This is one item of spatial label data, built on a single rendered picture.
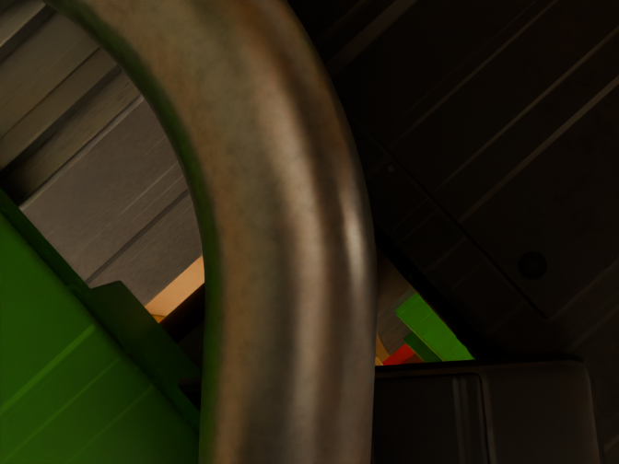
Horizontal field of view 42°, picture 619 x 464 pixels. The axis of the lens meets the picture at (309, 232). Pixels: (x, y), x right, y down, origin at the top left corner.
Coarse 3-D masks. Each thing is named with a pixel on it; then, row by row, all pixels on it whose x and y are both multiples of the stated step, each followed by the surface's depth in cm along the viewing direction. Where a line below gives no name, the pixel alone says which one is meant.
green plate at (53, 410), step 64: (0, 192) 17; (0, 256) 16; (0, 320) 16; (64, 320) 16; (128, 320) 22; (0, 384) 16; (64, 384) 16; (128, 384) 16; (0, 448) 16; (64, 448) 16; (128, 448) 16; (192, 448) 16
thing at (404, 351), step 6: (402, 348) 379; (408, 348) 381; (396, 354) 374; (402, 354) 376; (408, 354) 377; (414, 354) 391; (384, 360) 368; (390, 360) 370; (396, 360) 372; (402, 360) 373; (408, 360) 393; (414, 360) 392; (420, 360) 389
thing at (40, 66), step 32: (0, 0) 18; (32, 0) 18; (0, 32) 18; (32, 32) 18; (64, 32) 18; (0, 64) 18; (32, 64) 18; (64, 64) 18; (96, 64) 18; (0, 96) 18; (32, 96) 18; (64, 96) 18; (96, 96) 18; (128, 96) 18; (0, 128) 18; (32, 128) 18; (64, 128) 18; (96, 128) 18; (0, 160) 18; (32, 160) 18; (64, 160) 18; (32, 192) 18
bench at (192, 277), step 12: (192, 264) 94; (180, 276) 94; (192, 276) 97; (168, 288) 95; (180, 288) 97; (192, 288) 100; (156, 300) 95; (168, 300) 98; (180, 300) 101; (156, 312) 98; (168, 312) 101
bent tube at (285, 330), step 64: (64, 0) 13; (128, 0) 13; (192, 0) 13; (256, 0) 13; (128, 64) 13; (192, 64) 13; (256, 64) 13; (320, 64) 14; (192, 128) 13; (256, 128) 13; (320, 128) 13; (192, 192) 14; (256, 192) 13; (320, 192) 13; (256, 256) 13; (320, 256) 13; (256, 320) 13; (320, 320) 13; (256, 384) 13; (320, 384) 13; (256, 448) 13; (320, 448) 13
